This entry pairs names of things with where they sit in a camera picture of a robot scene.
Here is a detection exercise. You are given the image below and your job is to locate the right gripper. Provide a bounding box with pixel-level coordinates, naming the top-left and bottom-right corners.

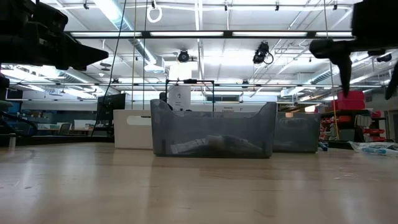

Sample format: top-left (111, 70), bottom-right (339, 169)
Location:
top-left (310, 0), bottom-right (398, 100)

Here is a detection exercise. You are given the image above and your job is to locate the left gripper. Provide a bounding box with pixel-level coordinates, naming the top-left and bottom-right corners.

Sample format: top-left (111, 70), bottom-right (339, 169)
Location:
top-left (0, 0), bottom-right (109, 72)

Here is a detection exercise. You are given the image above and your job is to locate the toothpaste tube red cap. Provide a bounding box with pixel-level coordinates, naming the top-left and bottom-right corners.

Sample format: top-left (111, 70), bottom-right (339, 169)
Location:
top-left (170, 138), bottom-right (210, 155)

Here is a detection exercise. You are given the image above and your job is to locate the red plastic storage bin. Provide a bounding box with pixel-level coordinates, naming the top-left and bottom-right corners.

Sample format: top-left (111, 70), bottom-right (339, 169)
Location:
top-left (337, 90), bottom-right (365, 101)
top-left (331, 100), bottom-right (366, 110)

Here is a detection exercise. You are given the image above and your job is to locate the black storage shelf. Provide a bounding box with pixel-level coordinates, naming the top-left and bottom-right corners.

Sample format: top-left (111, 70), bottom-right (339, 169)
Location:
top-left (320, 108), bottom-right (388, 143)

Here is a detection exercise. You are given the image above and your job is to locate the black monitor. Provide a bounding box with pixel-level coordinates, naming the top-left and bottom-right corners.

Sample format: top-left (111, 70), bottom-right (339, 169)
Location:
top-left (96, 92), bottom-right (127, 123)

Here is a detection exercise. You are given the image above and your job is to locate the blue toothbrush in wrapper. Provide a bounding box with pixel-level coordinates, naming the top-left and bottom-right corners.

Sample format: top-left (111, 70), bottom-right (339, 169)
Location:
top-left (348, 141), bottom-right (398, 157)

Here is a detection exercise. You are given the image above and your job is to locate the smoky grey translucent bin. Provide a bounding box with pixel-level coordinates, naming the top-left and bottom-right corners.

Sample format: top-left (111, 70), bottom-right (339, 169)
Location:
top-left (272, 111), bottom-right (321, 153)
top-left (150, 98), bottom-right (277, 159)

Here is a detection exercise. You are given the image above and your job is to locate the person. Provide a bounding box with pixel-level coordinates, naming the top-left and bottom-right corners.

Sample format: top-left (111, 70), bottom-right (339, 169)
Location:
top-left (158, 91), bottom-right (174, 111)

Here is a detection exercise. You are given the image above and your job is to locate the white plastic bin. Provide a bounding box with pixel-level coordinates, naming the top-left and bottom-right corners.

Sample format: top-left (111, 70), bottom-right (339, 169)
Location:
top-left (113, 108), bottom-right (153, 150)

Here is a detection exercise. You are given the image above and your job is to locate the silver ventilation duct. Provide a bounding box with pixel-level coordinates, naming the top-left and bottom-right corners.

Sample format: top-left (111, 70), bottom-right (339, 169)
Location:
top-left (93, 0), bottom-right (165, 74)
top-left (310, 51), bottom-right (398, 85)

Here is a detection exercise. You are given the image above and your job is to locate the white cable loop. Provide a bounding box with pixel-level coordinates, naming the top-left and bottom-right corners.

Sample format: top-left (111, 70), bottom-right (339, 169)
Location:
top-left (146, 5), bottom-right (163, 24)

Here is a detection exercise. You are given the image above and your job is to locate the black background stand frame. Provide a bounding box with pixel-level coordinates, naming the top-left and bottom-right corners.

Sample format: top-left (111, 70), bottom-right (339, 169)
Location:
top-left (165, 78), bottom-right (216, 113)

